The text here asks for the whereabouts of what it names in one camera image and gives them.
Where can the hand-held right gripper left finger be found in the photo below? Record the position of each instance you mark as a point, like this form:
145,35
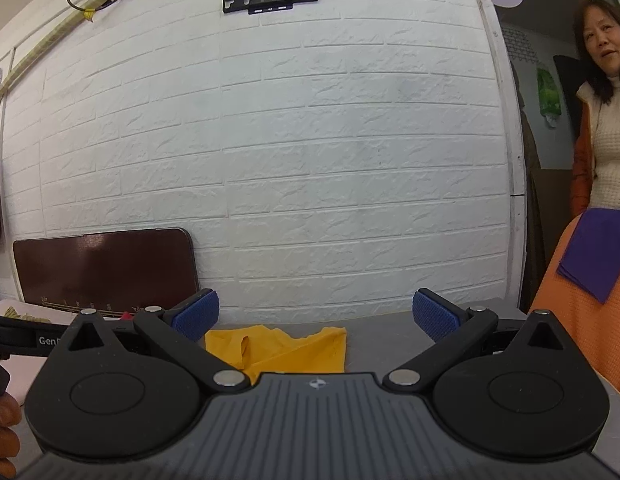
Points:
196,316

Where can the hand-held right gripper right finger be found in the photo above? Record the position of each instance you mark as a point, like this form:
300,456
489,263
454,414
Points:
433,316

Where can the yellow shirt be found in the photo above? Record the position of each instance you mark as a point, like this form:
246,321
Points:
290,352

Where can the person's left hand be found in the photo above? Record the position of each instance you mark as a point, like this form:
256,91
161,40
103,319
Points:
2,440

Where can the khaki cloth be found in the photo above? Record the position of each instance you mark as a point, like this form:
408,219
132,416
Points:
17,313

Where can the red cloth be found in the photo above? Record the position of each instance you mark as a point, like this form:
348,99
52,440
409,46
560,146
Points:
124,316

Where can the dark brown folded table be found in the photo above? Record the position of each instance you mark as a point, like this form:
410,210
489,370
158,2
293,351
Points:
105,270

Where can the orange waffle cloth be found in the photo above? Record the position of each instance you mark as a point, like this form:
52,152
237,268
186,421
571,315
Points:
594,330

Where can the purple cloth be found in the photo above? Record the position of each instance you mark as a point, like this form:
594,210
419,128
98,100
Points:
597,255

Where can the green hanging bag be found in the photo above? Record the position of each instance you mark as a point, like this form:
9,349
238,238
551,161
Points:
548,92

